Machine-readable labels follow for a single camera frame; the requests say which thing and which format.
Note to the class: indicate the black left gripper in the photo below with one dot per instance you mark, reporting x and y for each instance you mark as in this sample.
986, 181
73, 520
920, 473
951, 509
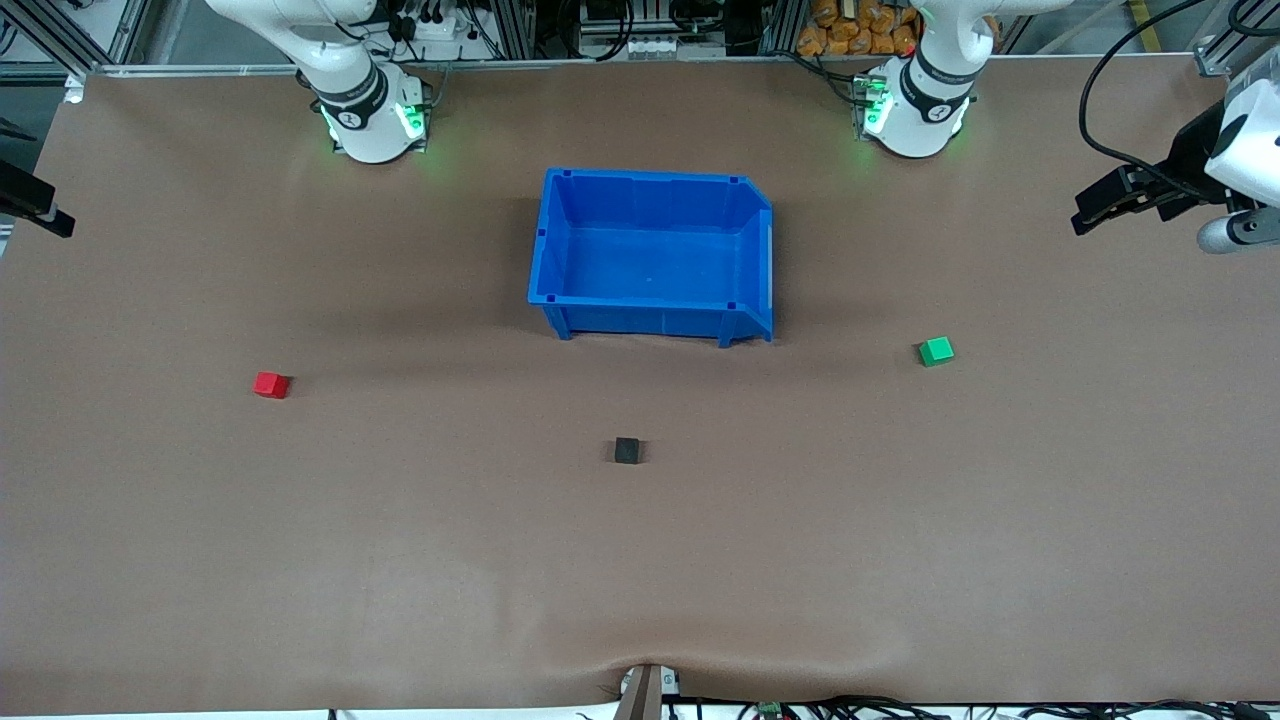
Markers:
1186, 163

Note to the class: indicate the green cube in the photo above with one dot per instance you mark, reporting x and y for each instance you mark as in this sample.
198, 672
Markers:
936, 351

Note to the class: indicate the red cube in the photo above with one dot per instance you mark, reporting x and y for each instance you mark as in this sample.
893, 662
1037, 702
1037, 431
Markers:
270, 384

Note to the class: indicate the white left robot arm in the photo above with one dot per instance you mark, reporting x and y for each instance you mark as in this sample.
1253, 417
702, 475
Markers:
930, 90

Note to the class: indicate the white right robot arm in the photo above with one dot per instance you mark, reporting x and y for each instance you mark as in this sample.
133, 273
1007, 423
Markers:
350, 60

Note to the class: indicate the black cube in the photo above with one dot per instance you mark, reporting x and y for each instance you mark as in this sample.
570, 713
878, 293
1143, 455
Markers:
628, 451

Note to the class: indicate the orange bags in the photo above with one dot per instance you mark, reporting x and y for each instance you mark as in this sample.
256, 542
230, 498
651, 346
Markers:
860, 28

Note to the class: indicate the white power strip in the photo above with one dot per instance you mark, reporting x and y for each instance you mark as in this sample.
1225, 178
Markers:
430, 25

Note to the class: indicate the blue plastic storage bin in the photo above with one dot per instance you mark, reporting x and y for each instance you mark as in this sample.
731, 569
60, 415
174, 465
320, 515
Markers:
650, 260

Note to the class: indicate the brown table cover mat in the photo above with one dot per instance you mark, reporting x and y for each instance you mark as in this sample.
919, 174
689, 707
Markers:
400, 550

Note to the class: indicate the metal table clamp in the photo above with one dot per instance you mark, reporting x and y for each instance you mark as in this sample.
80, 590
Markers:
640, 695

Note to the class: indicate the aluminium frame profile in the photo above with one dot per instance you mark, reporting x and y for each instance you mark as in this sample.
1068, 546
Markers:
60, 30
1235, 45

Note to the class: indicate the aluminium table edge rail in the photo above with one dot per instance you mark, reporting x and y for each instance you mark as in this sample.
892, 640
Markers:
600, 64

